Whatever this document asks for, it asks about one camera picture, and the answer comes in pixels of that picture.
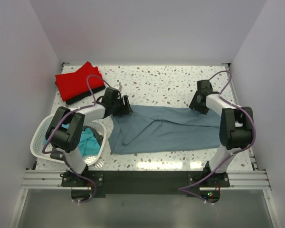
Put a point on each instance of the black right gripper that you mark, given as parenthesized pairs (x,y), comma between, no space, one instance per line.
(203,110)

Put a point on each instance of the dark grey t-shirt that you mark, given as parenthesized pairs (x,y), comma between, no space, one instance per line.
(98,136)

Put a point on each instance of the turquoise t-shirt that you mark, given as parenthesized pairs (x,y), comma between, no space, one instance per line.
(89,142)

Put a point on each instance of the aluminium extrusion rail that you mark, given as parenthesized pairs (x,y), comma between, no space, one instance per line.
(42,179)

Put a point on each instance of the white plastic laundry basket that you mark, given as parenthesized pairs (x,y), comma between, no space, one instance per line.
(37,142)

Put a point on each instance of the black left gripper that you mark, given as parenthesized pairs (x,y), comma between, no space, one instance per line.
(125,109)

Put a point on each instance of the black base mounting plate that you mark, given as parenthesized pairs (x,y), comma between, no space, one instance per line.
(100,183)

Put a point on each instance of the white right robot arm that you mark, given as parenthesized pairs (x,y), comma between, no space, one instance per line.
(237,130)

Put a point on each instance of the grey-blue t-shirt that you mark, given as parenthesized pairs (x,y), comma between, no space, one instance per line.
(164,129)

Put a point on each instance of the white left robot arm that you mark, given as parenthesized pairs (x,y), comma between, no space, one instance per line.
(63,134)

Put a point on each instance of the red folded t-shirt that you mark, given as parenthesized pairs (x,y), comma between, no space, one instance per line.
(96,83)

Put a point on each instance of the black folded t-shirt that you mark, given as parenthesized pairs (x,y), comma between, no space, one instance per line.
(72,92)

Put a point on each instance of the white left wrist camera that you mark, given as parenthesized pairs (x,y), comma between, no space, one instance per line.
(120,87)

